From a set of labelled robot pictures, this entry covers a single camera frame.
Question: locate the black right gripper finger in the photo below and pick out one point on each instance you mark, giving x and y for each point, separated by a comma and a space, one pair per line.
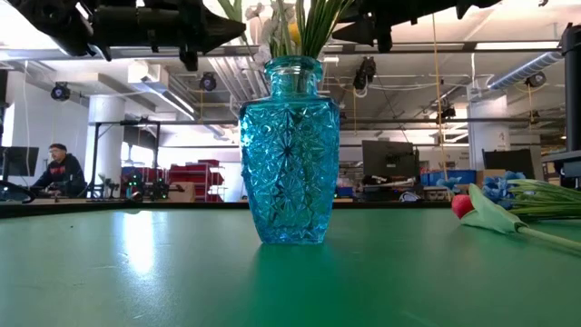
367, 32

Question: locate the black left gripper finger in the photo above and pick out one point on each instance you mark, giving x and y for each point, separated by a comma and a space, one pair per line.
220, 31

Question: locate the white artificial flower spray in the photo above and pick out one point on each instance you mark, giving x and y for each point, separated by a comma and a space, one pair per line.
232, 9
268, 34

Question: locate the blue artificial flower spray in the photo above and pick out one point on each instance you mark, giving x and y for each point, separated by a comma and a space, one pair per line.
501, 186
318, 27

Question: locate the yellow artificial tulip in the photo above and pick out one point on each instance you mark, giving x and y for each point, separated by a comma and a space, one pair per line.
295, 32

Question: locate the red artificial tulip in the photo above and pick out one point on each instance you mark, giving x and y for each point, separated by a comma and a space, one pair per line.
488, 215

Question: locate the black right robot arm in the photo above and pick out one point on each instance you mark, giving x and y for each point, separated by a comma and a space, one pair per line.
476, 3

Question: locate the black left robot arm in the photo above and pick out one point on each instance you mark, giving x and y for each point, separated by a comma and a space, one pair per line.
50, 22

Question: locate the blue cut-glass vase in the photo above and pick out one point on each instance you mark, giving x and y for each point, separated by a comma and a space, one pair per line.
290, 159

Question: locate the black computer monitor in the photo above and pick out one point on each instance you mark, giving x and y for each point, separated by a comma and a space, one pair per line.
390, 159
508, 163
18, 161

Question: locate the red storage shelving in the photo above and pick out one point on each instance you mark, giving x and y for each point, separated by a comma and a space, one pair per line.
195, 170

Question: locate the cardboard box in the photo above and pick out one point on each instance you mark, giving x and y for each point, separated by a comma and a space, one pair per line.
181, 193

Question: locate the person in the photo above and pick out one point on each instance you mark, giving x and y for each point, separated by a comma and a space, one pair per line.
63, 175

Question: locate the blue plastic bin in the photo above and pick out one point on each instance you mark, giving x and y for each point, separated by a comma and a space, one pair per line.
463, 176

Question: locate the grey desk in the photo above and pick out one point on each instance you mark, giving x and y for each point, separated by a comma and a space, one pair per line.
563, 159

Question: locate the green table mat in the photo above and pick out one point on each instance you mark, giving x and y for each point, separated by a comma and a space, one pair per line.
136, 281

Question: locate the black ceiling-mounted camera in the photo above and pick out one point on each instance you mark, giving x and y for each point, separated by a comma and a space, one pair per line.
208, 82
365, 72
535, 80
60, 92

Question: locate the silver ventilation duct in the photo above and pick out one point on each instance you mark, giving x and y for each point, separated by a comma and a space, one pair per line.
522, 70

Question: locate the black metal post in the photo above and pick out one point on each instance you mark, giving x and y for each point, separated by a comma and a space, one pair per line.
573, 91

